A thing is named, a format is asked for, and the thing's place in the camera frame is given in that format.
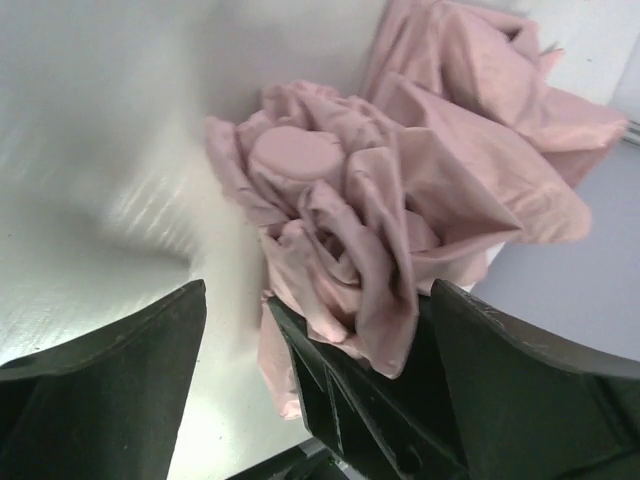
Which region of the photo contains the pink folding umbrella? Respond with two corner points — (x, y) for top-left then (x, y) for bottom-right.
(204, 0), (630, 480)

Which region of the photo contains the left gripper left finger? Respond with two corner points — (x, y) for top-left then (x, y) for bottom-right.
(1, 280), (207, 479)

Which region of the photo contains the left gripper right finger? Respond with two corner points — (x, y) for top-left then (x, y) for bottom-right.
(430, 280), (639, 479)

